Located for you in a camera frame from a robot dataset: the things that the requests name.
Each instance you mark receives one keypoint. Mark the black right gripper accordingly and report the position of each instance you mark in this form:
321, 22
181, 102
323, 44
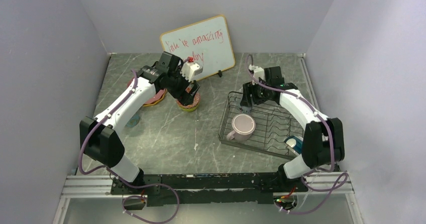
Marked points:
248, 89

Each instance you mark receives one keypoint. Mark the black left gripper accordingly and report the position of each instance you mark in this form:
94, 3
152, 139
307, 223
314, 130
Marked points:
185, 97

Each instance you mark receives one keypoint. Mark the blue zigzag pattern bowl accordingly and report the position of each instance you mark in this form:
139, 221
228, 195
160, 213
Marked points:
196, 100

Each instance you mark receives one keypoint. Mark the lilac mug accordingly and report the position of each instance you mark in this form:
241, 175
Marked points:
243, 126

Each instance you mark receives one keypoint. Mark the yellow-green bowl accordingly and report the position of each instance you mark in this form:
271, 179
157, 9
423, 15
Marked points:
188, 108

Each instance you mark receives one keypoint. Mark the yellow polka-dot plate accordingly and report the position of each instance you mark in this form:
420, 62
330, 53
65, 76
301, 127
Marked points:
156, 103

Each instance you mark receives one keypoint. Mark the pink polka-dot plate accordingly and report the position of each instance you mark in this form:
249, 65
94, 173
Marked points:
158, 96

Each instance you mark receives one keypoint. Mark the teal white-dot bowl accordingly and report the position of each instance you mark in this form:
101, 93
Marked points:
295, 144

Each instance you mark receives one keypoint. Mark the blue butterfly mug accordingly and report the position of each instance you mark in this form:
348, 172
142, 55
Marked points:
133, 121

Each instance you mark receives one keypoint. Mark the small grey-blue cup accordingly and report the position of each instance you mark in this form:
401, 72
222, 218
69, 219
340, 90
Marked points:
245, 109

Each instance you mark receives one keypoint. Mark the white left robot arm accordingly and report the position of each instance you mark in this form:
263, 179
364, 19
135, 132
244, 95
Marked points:
100, 135

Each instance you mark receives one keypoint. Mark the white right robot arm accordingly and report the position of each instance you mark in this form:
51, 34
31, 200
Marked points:
323, 138

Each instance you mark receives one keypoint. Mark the yellow-framed whiteboard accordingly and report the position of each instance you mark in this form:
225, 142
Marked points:
207, 42

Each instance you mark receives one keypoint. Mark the black base bar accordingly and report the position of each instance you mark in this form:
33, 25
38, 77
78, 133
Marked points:
258, 187

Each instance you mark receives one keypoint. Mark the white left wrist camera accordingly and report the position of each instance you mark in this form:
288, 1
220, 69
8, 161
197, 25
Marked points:
190, 69

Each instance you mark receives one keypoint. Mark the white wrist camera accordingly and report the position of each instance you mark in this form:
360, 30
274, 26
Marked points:
190, 69
258, 72

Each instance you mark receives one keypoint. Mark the black wire dish rack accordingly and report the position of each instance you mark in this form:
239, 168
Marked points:
273, 125

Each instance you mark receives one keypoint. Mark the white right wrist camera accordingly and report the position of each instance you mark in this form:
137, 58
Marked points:
258, 72

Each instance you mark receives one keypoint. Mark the aluminium rail at wall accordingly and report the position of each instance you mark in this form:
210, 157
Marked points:
301, 58

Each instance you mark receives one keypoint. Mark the aluminium front frame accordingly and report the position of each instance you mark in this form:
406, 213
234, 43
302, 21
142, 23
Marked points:
89, 199

